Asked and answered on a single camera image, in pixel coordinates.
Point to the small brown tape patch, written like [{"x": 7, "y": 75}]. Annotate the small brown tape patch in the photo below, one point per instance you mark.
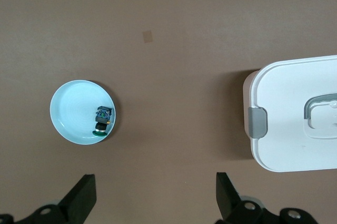
[{"x": 147, "y": 37}]

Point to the green push button switch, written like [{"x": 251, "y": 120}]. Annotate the green push button switch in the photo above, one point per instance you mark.
[{"x": 101, "y": 120}]

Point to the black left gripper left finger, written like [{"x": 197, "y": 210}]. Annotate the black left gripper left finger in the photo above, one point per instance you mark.
[{"x": 76, "y": 200}]

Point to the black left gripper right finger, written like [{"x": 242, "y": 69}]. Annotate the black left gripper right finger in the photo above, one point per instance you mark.
[{"x": 226, "y": 197}]

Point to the light blue round plate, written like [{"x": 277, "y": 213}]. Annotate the light blue round plate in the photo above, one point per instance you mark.
[{"x": 71, "y": 108}]

